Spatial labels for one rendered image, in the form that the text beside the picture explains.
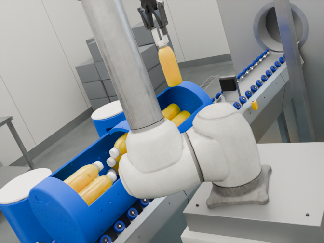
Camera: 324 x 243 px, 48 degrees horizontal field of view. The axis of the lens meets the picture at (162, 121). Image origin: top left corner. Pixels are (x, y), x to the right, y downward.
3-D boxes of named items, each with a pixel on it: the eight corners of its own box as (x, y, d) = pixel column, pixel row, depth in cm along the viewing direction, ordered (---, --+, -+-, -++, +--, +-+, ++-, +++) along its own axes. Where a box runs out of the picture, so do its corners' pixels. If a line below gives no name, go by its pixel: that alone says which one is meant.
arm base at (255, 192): (272, 160, 118) (268, 145, 116) (268, 204, 100) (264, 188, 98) (218, 166, 126) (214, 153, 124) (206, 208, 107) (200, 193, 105)
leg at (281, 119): (296, 163, 298) (281, 94, 275) (293, 167, 294) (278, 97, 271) (289, 162, 302) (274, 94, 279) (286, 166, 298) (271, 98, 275)
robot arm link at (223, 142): (271, 175, 101) (253, 105, 93) (210, 197, 101) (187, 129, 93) (250, 151, 116) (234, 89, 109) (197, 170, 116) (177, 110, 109)
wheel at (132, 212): (132, 204, 138) (130, 206, 140) (125, 211, 135) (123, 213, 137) (141, 212, 138) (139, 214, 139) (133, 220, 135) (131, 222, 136)
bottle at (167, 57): (185, 82, 162) (172, 42, 155) (171, 88, 160) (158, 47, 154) (179, 79, 169) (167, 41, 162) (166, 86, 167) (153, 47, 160)
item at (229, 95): (242, 99, 212) (236, 74, 206) (239, 102, 209) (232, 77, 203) (227, 100, 218) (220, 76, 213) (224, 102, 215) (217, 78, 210)
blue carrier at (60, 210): (223, 129, 176) (203, 75, 168) (98, 262, 119) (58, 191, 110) (179, 132, 196) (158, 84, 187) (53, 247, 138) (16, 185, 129)
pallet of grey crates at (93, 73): (188, 94, 541) (163, 15, 498) (163, 119, 482) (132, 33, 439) (127, 101, 610) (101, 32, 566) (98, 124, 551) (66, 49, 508)
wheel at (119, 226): (119, 217, 133) (117, 219, 135) (111, 225, 130) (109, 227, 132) (128, 225, 133) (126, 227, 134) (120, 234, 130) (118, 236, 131)
